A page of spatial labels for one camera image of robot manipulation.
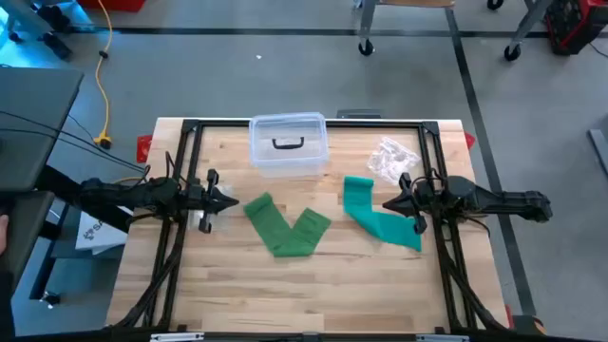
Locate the flat clear plastic bag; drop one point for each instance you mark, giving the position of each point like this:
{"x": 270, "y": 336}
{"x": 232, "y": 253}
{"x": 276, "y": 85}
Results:
{"x": 194, "y": 221}

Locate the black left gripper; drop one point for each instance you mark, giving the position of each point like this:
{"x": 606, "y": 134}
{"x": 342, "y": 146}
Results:
{"x": 204, "y": 199}

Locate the dark green elastic bandage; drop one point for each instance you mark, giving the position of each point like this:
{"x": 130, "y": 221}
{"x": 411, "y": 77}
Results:
{"x": 271, "y": 228}

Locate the dark grey desk top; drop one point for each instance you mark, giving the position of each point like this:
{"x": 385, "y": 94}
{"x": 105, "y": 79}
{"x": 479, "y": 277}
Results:
{"x": 33, "y": 119}
{"x": 24, "y": 223}

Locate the red plastic bin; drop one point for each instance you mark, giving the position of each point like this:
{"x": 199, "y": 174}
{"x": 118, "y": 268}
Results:
{"x": 114, "y": 5}

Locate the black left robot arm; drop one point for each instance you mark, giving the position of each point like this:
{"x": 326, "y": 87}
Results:
{"x": 142, "y": 195}

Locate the red and black crate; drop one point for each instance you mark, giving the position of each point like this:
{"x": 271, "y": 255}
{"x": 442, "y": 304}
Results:
{"x": 575, "y": 24}

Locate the teal elastic bandage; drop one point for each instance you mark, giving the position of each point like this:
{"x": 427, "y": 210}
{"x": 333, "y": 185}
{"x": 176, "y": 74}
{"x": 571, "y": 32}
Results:
{"x": 361, "y": 204}

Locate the grey metal bracket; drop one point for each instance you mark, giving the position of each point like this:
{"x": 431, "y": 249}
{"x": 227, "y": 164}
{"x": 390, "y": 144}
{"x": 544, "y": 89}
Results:
{"x": 358, "y": 114}

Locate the grey metal bar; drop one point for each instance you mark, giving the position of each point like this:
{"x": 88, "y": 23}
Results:
{"x": 599, "y": 147}

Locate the silver edge bracket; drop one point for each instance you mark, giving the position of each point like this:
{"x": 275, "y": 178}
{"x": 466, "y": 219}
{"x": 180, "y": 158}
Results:
{"x": 442, "y": 338}
{"x": 176, "y": 337}

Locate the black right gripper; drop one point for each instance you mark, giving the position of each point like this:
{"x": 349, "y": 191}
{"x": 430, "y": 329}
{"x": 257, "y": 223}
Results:
{"x": 427, "y": 199}

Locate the person's hand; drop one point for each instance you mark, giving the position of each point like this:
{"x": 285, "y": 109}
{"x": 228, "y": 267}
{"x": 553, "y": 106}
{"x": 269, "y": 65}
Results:
{"x": 3, "y": 233}

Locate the person's forearm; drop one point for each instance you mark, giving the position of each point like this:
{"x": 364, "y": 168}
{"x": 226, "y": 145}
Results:
{"x": 4, "y": 304}

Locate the black caster wheel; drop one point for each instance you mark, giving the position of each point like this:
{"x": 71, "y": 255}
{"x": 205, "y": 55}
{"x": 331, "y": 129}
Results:
{"x": 494, "y": 4}

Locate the small black caster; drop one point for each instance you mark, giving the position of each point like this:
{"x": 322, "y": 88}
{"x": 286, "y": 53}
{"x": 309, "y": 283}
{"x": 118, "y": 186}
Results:
{"x": 51, "y": 298}

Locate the black desk support beam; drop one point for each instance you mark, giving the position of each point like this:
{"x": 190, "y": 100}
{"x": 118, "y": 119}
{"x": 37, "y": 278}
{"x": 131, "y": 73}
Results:
{"x": 62, "y": 185}

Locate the grey cart leg with caster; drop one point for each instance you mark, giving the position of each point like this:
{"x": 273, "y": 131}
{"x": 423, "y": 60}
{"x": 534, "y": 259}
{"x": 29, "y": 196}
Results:
{"x": 512, "y": 52}
{"x": 366, "y": 47}

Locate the white printed cardboard sign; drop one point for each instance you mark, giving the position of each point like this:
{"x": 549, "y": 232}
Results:
{"x": 97, "y": 237}

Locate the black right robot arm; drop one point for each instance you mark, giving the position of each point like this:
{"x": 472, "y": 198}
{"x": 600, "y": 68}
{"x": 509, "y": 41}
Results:
{"x": 499, "y": 197}

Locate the clear plastic storage box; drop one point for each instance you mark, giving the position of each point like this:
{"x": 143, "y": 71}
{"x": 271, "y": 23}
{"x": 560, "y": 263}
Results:
{"x": 266, "y": 164}

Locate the black office chair base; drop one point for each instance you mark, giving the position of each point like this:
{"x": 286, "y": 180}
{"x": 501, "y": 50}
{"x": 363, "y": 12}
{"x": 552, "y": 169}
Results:
{"x": 56, "y": 45}

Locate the crumpled clear plastic bag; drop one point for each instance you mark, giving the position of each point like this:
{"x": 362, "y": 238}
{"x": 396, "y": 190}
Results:
{"x": 392, "y": 159}

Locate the red tag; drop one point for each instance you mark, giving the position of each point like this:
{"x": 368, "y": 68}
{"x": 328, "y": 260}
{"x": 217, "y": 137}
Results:
{"x": 469, "y": 140}
{"x": 144, "y": 148}

